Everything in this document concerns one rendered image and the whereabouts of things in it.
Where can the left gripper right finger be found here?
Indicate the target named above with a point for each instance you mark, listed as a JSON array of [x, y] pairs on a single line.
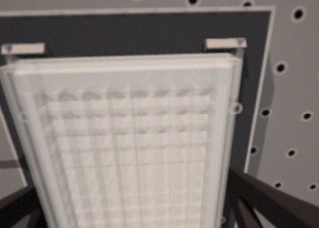
[[280, 209]]

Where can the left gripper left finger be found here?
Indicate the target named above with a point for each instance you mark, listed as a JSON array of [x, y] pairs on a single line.
[[24, 202]]

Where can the clear plastic plate lid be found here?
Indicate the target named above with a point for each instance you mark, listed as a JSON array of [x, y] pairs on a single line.
[[127, 143]]

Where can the grey perforated base plate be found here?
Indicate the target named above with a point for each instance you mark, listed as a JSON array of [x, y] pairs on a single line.
[[285, 147]]

